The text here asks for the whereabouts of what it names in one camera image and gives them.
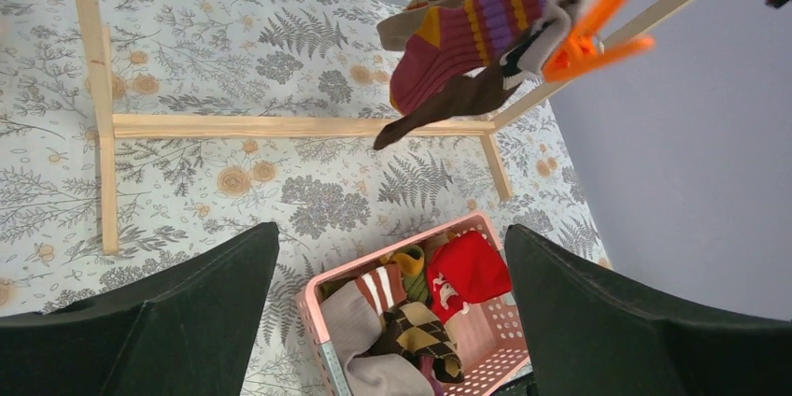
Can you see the pink plastic basket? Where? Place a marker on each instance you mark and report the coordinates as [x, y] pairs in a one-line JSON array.
[[488, 336]]

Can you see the dark brown sock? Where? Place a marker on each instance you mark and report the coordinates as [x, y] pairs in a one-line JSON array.
[[521, 60]]

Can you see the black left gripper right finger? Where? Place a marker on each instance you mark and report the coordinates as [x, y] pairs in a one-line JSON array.
[[593, 331]]

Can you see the red bear sock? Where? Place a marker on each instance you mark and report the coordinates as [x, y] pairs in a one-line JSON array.
[[466, 270]]

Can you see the argyle brown sock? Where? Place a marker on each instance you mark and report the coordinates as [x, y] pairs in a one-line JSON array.
[[412, 331]]

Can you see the wooden clothes rack frame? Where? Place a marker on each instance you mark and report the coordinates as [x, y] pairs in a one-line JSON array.
[[112, 126]]

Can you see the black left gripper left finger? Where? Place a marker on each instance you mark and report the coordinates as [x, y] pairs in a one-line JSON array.
[[187, 330]]

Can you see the orange clothes peg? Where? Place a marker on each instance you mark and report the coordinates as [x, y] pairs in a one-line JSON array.
[[583, 50]]

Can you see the grey sock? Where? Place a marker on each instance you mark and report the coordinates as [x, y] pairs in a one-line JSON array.
[[353, 317], [394, 31]]

